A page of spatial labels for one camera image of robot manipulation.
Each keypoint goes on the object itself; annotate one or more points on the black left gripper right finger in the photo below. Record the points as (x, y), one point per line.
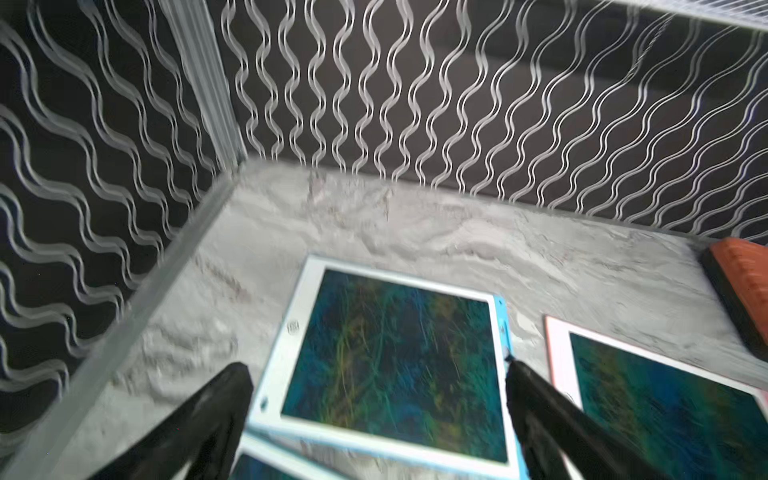
(553, 432)

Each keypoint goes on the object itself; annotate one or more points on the orange plastic tool case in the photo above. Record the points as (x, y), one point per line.
(737, 270)

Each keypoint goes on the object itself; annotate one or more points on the pink writing tablet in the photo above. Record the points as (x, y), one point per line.
(688, 422)

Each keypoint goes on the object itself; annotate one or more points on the blue tablet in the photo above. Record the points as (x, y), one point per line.
(259, 458)
(392, 365)

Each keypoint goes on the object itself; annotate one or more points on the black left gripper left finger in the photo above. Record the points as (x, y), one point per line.
(201, 435)

